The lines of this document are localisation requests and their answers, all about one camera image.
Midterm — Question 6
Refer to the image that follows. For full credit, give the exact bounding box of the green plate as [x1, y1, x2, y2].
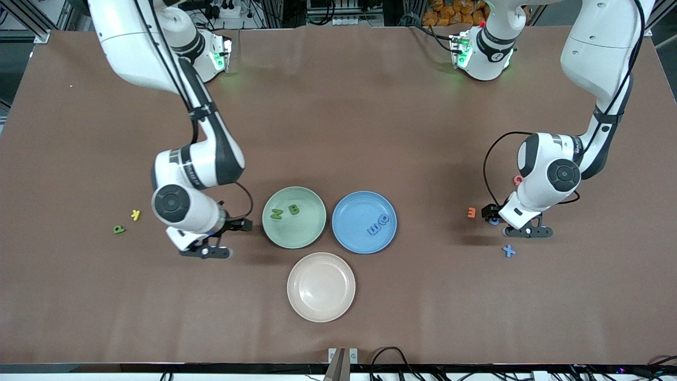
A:
[262, 186, 327, 249]

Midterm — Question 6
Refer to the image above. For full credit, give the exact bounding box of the beige plate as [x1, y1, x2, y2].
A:
[287, 252, 356, 323]

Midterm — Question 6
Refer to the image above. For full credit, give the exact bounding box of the blue plate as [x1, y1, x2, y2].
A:
[332, 191, 397, 255]

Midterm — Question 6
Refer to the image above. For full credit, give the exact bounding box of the pile of orange objects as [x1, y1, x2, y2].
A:
[423, 0, 490, 27]

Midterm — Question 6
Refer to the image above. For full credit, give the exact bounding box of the white power strip with plugs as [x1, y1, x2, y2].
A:
[204, 0, 243, 19]

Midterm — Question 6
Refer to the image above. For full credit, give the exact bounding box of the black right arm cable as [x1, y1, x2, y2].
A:
[135, 0, 254, 222]

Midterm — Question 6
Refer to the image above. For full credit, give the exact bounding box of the black cable loop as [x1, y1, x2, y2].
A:
[370, 347, 424, 381]

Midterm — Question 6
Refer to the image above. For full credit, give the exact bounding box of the metal bracket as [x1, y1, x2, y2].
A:
[328, 347, 359, 381]

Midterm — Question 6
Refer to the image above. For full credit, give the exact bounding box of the aluminium frame profile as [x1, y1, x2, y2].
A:
[0, 0, 51, 44]
[643, 0, 677, 38]

